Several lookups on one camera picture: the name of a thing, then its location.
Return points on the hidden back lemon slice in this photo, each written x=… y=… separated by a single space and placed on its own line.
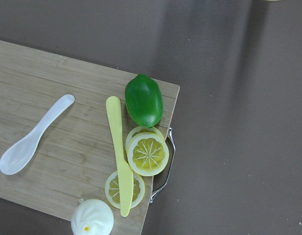
x=140 y=129

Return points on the green lime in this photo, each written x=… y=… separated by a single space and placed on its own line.
x=144 y=101

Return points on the upper lemon slice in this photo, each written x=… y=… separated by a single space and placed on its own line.
x=147 y=154

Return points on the yellow plastic knife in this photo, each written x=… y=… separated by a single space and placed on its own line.
x=124 y=171

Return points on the lower lemon slice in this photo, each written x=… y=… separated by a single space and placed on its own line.
x=112 y=190

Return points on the white steamed bun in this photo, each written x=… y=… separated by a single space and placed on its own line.
x=92 y=217

